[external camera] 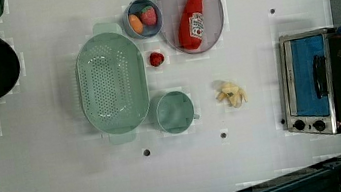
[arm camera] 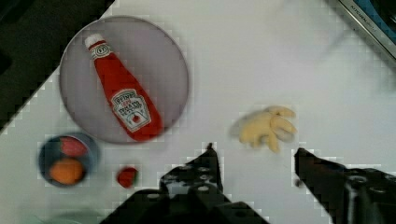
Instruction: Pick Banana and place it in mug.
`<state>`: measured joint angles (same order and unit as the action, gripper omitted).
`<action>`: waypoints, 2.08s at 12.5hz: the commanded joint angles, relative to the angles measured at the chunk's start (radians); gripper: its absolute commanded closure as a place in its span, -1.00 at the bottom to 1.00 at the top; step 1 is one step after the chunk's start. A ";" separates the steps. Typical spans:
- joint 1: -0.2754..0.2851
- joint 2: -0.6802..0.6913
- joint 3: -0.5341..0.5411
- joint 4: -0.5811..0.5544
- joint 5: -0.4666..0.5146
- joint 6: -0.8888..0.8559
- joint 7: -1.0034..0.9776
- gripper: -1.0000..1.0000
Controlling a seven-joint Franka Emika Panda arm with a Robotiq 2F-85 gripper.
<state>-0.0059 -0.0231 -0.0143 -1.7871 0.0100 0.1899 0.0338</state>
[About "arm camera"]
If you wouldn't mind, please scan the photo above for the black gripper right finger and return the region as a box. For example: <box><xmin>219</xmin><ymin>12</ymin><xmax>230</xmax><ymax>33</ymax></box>
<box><xmin>294</xmin><ymin>147</ymin><xmax>396</xmax><ymax>224</ymax></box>

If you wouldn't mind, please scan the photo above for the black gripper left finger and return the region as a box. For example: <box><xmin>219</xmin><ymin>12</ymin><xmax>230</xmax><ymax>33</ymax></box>
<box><xmin>102</xmin><ymin>144</ymin><xmax>268</xmax><ymax>224</ymax></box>

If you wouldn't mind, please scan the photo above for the loose red plush strawberry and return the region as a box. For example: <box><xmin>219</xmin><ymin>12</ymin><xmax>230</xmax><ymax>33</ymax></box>
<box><xmin>117</xmin><ymin>166</ymin><xmax>137</xmax><ymax>189</ymax></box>

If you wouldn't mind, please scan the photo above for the red plush ketchup bottle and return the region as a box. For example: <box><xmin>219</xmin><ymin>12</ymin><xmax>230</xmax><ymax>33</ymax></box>
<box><xmin>84</xmin><ymin>34</ymin><xmax>163</xmax><ymax>142</ymax></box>

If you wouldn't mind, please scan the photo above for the orange plush fruit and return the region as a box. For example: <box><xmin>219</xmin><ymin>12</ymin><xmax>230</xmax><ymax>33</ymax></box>
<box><xmin>49</xmin><ymin>158</ymin><xmax>84</xmax><ymax>185</ymax></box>

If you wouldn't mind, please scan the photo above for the plush strawberry in bowl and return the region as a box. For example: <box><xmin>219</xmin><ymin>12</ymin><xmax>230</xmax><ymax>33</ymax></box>
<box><xmin>61</xmin><ymin>136</ymin><xmax>87</xmax><ymax>157</ymax></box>

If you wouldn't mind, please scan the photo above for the grey round plate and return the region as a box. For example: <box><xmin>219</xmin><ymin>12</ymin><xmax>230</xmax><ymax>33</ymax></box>
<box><xmin>59</xmin><ymin>16</ymin><xmax>190</xmax><ymax>144</ymax></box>

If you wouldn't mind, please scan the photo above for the small blue bowl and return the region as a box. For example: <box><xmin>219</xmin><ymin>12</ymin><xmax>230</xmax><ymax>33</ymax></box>
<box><xmin>37</xmin><ymin>133</ymin><xmax>100</xmax><ymax>188</ymax></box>

